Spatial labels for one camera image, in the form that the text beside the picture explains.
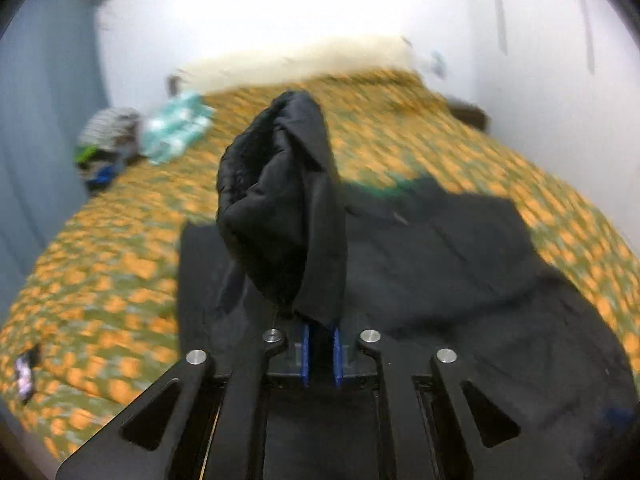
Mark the white wardrobe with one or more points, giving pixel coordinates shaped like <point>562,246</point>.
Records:
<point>560,82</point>

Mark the green orange floral bedspread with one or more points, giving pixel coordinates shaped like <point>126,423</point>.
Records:
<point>101,300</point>

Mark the black puffer jacket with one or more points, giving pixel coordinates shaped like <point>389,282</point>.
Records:
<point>291,245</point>

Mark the dark wooden nightstand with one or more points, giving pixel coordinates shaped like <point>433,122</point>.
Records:
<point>468,113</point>

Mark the teal white folded cloth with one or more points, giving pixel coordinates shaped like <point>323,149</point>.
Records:
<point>181,121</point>

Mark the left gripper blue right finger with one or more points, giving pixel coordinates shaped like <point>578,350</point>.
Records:
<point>437,421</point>

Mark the blue grey curtain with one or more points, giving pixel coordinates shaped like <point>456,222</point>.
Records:
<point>51,85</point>

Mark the dark phone on bed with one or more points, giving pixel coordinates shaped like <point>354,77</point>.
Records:
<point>24,370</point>

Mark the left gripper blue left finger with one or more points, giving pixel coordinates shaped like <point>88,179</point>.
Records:
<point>205,418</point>

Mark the grey striped clothes pile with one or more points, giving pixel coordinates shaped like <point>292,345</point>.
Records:
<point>106,146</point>

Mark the cream headboard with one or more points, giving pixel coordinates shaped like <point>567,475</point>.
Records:
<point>332,58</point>

